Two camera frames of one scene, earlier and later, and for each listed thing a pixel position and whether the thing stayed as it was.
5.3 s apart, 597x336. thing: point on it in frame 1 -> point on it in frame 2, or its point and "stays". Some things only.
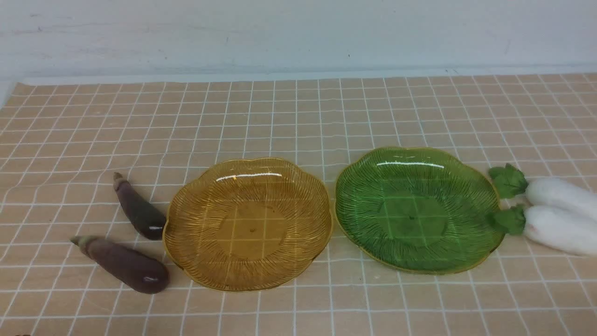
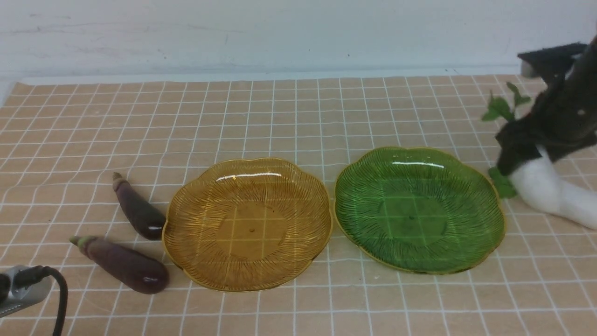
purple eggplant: [129, 268] stays
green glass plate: [417, 210] stays
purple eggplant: [146, 218] stays
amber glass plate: [247, 225] stays
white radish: [558, 227] -> [544, 184]
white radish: [513, 186] -> [498, 108]
